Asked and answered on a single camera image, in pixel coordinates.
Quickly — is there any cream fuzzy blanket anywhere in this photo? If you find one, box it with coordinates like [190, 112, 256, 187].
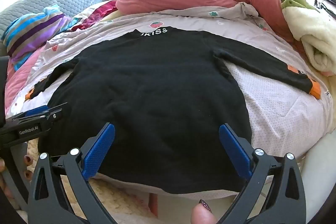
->
[26, 140, 189, 224]

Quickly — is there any red velvet cloth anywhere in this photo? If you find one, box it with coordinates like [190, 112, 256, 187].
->
[70, 0, 118, 31]

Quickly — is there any person's right hand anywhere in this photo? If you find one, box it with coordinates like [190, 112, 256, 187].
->
[191, 199, 218, 224]

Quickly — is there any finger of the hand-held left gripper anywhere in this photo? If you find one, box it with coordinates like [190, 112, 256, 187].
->
[26, 108, 64, 130]
[12, 103, 67, 121]

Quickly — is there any black sweater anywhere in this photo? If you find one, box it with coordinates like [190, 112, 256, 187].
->
[26, 27, 321, 194]

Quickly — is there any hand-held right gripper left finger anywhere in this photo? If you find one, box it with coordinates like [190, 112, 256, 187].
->
[28, 122, 124, 224]

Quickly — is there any cream fleece blanket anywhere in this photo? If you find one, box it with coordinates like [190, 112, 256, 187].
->
[282, 0, 336, 73]

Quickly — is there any striped pillow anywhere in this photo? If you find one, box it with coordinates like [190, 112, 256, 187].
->
[3, 4, 72, 72]

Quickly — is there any person's left hand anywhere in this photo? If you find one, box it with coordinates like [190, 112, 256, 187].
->
[0, 154, 33, 199]

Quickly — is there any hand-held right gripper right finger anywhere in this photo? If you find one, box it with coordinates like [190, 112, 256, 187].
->
[218, 124, 306, 224]

